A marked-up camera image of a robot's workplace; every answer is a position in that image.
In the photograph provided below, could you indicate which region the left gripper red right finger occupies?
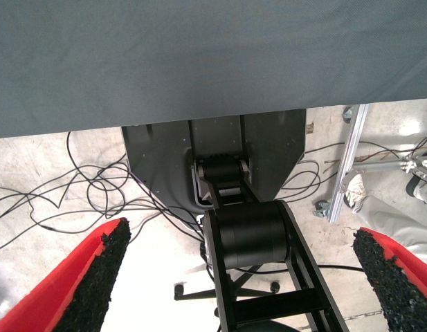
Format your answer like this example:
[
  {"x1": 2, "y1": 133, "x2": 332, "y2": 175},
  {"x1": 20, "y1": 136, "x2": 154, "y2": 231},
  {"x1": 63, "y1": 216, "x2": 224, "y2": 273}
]
[{"x1": 352, "y1": 226, "x2": 427, "y2": 332}]

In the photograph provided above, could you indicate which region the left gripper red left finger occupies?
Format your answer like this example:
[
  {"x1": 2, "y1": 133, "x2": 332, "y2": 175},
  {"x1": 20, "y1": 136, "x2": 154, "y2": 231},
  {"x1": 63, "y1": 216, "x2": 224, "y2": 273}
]
[{"x1": 0, "y1": 217, "x2": 133, "y2": 332}]

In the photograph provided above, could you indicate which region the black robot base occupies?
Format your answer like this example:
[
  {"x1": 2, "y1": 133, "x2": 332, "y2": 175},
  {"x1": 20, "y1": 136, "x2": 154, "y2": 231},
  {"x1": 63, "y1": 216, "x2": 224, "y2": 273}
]
[{"x1": 121, "y1": 108, "x2": 307, "y2": 217}]

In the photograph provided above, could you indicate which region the white sneaker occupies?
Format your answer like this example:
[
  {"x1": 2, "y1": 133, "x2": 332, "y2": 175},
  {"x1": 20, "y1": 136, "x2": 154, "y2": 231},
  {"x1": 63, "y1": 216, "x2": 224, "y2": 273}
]
[{"x1": 343, "y1": 174, "x2": 368, "y2": 214}]

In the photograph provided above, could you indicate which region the grey metal stand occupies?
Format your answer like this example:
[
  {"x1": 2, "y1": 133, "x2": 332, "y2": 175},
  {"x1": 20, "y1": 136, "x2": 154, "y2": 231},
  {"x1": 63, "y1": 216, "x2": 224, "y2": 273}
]
[{"x1": 351, "y1": 148, "x2": 427, "y2": 181}]

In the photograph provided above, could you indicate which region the aluminium profile bar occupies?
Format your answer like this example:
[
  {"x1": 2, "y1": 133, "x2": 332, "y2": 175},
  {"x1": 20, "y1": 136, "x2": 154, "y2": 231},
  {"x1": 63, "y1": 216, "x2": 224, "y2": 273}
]
[{"x1": 329, "y1": 103, "x2": 370, "y2": 222}]

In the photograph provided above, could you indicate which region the black office chair base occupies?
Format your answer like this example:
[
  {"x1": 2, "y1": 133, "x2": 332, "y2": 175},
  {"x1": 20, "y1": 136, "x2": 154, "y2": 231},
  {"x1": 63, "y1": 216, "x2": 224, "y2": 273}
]
[{"x1": 173, "y1": 262, "x2": 313, "y2": 332}]

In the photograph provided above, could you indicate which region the dark grey table cloth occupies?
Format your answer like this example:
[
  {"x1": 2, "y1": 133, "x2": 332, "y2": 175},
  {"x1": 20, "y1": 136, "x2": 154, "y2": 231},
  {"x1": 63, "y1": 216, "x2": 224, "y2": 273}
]
[{"x1": 0, "y1": 0, "x2": 427, "y2": 139}]

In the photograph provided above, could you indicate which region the thin black floor cable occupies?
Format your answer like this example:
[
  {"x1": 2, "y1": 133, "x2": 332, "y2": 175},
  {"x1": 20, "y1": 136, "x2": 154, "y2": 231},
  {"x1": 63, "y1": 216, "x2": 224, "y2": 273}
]
[
  {"x1": 226, "y1": 263, "x2": 365, "y2": 275},
  {"x1": 0, "y1": 162, "x2": 203, "y2": 253},
  {"x1": 59, "y1": 130, "x2": 131, "y2": 221},
  {"x1": 278, "y1": 159, "x2": 322, "y2": 195}
]

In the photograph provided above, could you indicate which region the black robot torso frame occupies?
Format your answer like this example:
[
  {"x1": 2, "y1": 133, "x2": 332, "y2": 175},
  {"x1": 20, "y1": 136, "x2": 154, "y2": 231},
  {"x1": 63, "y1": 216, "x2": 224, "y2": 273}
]
[{"x1": 194, "y1": 154, "x2": 351, "y2": 332}]

